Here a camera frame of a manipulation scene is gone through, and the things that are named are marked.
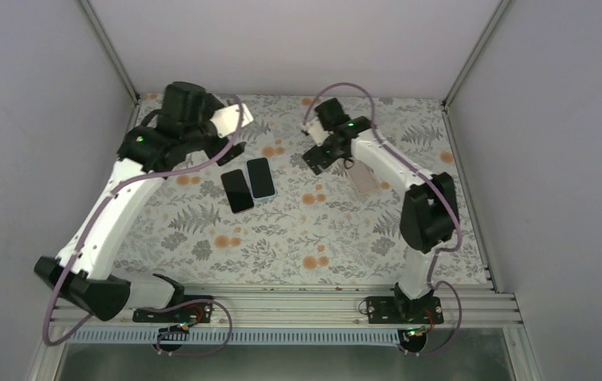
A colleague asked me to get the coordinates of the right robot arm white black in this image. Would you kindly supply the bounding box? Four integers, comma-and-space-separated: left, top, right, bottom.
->
301, 98, 461, 323

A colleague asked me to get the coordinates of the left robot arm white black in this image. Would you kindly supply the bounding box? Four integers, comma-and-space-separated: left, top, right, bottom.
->
34, 82, 253, 321

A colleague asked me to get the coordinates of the floral patterned table mat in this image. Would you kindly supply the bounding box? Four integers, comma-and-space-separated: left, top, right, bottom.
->
111, 93, 492, 287

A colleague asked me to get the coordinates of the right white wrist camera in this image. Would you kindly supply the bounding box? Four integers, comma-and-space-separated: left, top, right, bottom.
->
302, 119, 330, 147

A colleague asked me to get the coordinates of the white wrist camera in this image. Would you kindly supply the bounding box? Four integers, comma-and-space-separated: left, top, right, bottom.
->
209, 103, 254, 138
302, 119, 330, 147

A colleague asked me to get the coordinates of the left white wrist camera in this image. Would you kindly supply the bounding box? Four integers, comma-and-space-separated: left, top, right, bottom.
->
209, 103, 254, 138

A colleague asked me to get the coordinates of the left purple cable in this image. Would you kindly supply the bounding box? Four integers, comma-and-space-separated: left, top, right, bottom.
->
41, 94, 245, 348

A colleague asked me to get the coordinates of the purple cable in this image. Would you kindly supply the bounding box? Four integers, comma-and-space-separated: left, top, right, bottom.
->
302, 82, 463, 295
41, 94, 245, 348

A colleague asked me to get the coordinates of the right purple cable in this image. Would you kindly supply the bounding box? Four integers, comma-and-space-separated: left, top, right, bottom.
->
302, 82, 463, 295

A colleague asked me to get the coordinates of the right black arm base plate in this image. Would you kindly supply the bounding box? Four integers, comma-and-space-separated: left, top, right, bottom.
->
357, 296, 444, 325

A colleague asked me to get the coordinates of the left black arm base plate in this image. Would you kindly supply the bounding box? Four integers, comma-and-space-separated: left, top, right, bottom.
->
132, 295, 213, 325

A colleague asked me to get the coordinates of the aluminium rail base frame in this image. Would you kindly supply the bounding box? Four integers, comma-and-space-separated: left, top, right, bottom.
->
29, 285, 541, 380

